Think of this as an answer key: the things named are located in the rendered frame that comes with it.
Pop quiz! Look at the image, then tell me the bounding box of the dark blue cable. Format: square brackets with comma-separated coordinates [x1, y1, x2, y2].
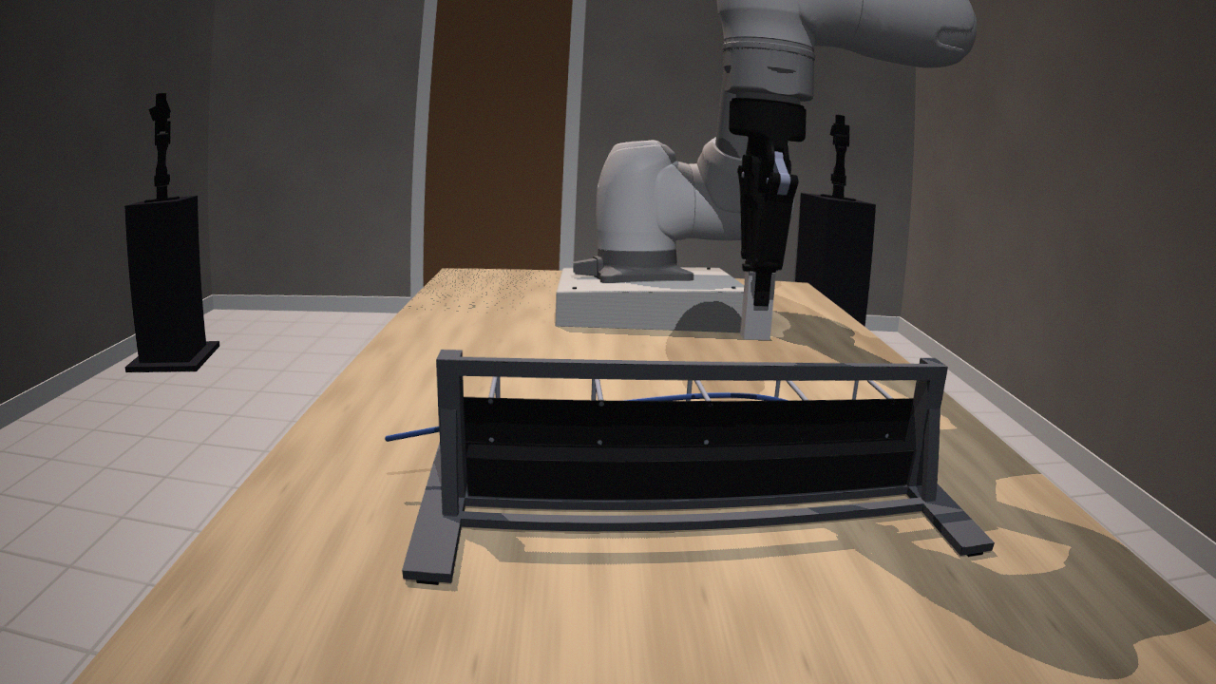
[385, 392, 786, 442]

